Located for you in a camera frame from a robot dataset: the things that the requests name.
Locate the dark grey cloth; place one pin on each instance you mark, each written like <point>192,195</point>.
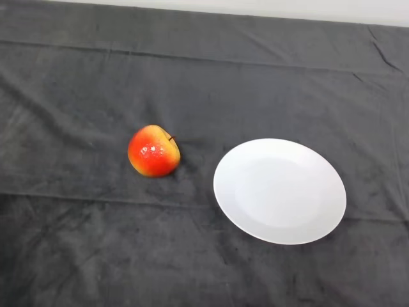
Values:
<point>96,240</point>

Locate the red yellow apple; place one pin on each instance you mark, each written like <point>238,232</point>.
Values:
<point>153,153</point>

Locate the white round plate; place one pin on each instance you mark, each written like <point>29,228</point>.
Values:
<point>281,192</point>

